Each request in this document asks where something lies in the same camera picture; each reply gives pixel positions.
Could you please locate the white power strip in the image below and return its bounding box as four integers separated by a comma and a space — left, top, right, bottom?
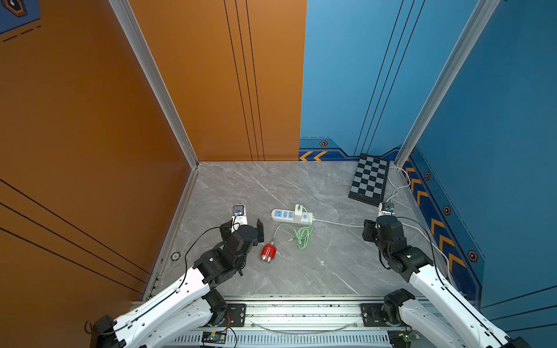
270, 209, 313, 226

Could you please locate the white usb charger adapter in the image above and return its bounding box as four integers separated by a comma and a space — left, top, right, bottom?
294, 204, 304, 221

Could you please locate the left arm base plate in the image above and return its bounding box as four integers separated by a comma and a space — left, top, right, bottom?
208, 303, 247, 328

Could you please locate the left aluminium corner post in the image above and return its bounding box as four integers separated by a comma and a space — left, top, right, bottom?
109, 0, 199, 170

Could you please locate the white power strip cord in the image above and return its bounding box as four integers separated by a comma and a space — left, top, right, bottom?
312, 164, 455, 288

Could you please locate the aluminium front rail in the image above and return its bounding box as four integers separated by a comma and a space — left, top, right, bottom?
163, 297, 445, 347

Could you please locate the circuit board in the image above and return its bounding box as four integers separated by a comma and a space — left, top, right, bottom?
388, 331, 422, 348
200, 331, 227, 347

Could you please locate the red electric shaver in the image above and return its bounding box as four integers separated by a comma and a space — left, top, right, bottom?
260, 244, 276, 263

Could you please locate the aluminium corner post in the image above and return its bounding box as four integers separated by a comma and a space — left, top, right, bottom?
109, 0, 199, 170
395, 0, 500, 168

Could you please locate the left circuit board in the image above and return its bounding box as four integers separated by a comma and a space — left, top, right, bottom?
200, 331, 227, 347

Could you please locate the black grey chessboard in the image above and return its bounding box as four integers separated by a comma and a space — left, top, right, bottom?
348, 154, 390, 207

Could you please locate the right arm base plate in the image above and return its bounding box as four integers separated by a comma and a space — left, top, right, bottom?
360, 302, 421, 328

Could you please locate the green charging cable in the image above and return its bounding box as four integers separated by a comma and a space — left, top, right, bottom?
270, 207, 315, 251

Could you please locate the right aluminium corner post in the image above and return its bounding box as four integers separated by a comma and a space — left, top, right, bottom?
395, 0, 500, 168

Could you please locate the right circuit board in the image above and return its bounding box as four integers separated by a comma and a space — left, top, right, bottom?
388, 331, 422, 348

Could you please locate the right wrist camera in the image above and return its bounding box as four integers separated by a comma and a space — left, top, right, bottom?
378, 202, 395, 216

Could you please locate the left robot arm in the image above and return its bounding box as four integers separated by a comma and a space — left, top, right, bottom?
86, 220, 264, 347

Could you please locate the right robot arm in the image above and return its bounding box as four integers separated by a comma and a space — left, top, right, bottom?
363, 215, 530, 347

